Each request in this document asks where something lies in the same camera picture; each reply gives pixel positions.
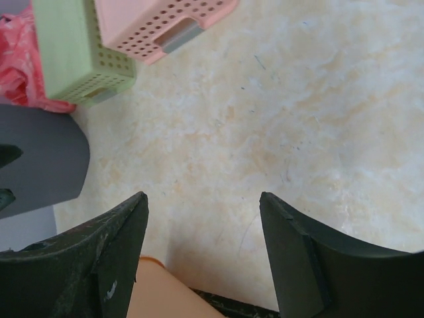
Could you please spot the pink perforated plastic basket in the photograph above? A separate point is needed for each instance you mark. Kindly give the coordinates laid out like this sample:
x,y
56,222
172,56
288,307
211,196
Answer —
x,y
149,30

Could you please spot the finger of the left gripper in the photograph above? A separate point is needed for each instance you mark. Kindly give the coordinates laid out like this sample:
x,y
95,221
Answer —
x,y
6,198
9,153

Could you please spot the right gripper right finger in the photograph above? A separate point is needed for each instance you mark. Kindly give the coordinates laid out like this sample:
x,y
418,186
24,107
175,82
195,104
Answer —
x,y
321,272

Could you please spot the orange plastic bin liner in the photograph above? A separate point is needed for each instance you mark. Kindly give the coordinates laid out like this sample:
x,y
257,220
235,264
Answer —
x,y
157,293

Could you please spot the red plastic bag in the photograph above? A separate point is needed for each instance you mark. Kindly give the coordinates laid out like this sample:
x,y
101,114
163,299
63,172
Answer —
x,y
22,81

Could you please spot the grey plastic bin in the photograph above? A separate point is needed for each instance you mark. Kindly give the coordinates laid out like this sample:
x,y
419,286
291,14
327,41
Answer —
x,y
53,162

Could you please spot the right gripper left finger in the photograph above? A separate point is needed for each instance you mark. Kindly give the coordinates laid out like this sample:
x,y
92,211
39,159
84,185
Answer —
x,y
87,271

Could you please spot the green perforated plastic basket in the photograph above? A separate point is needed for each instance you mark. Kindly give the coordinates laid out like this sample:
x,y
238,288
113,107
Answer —
x,y
76,67

